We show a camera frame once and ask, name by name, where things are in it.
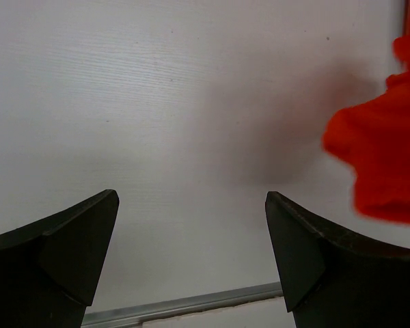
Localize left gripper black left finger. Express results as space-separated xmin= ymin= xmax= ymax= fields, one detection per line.
xmin=0 ymin=189 xmax=120 ymax=327

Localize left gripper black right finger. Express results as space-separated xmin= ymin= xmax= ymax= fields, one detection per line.
xmin=265 ymin=191 xmax=410 ymax=327

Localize orange shorts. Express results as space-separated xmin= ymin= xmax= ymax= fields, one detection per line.
xmin=322 ymin=1 xmax=410 ymax=224

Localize aluminium table edge rail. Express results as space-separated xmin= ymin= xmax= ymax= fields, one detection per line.
xmin=81 ymin=282 xmax=283 ymax=327

